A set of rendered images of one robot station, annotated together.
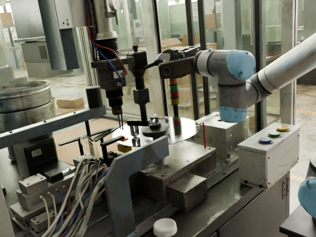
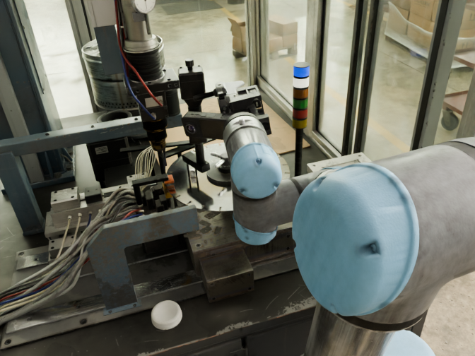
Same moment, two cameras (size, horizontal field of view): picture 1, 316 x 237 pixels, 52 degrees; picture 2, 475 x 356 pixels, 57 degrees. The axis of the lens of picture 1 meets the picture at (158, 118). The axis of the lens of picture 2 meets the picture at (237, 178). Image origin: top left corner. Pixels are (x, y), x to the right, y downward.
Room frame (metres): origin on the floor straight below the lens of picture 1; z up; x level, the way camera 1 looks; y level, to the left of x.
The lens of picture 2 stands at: (0.32, -0.46, 1.58)
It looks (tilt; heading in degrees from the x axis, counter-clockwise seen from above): 34 degrees down; 28
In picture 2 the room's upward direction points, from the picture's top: 3 degrees counter-clockwise
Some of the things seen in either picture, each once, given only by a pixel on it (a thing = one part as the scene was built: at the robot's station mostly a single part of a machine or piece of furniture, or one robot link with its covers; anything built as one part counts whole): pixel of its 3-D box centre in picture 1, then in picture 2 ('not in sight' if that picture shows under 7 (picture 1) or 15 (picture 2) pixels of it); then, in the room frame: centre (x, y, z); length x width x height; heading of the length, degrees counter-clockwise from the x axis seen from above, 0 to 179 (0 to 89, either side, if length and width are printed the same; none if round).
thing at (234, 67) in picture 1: (231, 66); (253, 163); (0.85, -0.21, 1.21); 0.11 x 0.08 x 0.09; 34
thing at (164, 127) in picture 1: (155, 126); (227, 168); (1.16, 0.01, 0.96); 0.11 x 0.11 x 0.03
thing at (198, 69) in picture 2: (138, 75); (194, 102); (1.09, 0.05, 1.17); 0.06 x 0.05 x 0.20; 124
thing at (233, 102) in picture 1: (235, 99); (264, 208); (0.87, -0.22, 1.11); 0.11 x 0.08 x 0.11; 137
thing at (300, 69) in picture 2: not in sight; (301, 69); (1.45, -0.09, 1.14); 0.05 x 0.04 x 0.03; 43
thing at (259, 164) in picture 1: (270, 153); not in sight; (1.11, -0.41, 0.82); 0.28 x 0.11 x 0.15; 133
